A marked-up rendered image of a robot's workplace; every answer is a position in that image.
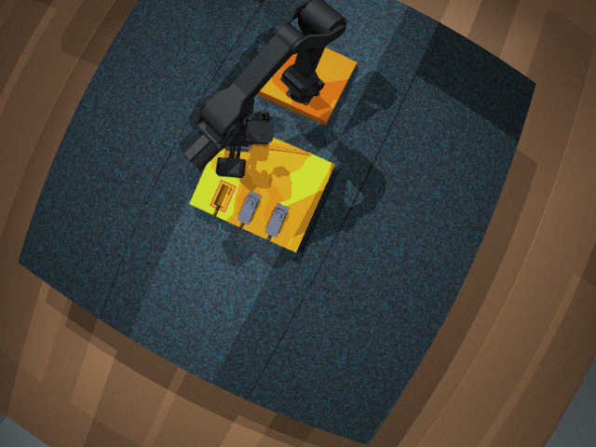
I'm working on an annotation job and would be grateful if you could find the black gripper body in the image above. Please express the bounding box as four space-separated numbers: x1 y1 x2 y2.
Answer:
215 118 247 178

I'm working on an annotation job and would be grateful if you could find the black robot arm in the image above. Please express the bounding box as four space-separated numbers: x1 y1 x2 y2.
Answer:
181 0 347 171

